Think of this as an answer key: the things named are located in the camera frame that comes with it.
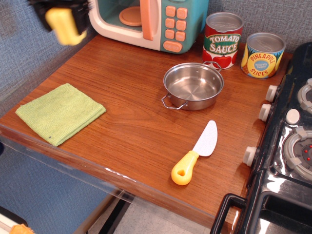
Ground grey stove knob middle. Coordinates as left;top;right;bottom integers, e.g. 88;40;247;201
258;104;271;122

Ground grey stove knob lower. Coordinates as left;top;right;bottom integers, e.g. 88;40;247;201
243;146;257;167

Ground orange toy plate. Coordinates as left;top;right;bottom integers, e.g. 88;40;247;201
119;6;141;26

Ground small steel pan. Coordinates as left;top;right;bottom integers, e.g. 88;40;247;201
161;61;224;111

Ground orange object bottom corner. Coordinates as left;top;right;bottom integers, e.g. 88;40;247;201
9;224;34;234

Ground black toy stove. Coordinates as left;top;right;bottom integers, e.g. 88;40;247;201
211;42;312;234

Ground yellow toy bell pepper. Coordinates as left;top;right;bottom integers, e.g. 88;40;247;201
45;8;87;46

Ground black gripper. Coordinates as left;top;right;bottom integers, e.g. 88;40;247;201
29;0;89;35

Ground tomato sauce can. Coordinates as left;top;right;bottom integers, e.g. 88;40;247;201
202;12;244;69

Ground toy microwave teal and cream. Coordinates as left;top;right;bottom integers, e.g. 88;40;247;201
89;0;209;54

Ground white round stove button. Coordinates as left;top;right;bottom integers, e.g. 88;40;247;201
285;109;300;125

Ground green folded towel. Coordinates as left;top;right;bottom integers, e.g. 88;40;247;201
16;83;106;147

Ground grey stove knob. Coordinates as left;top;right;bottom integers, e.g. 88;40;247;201
265;85;278;102
258;104;271;122
243;146;257;167

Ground grey stove knob upper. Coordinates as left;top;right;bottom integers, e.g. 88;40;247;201
265;85;278;102

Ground pineapple slices can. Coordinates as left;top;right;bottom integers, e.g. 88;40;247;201
241;32;286;79

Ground toy knife yellow handle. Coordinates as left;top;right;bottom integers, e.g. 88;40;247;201
171;120;218;186

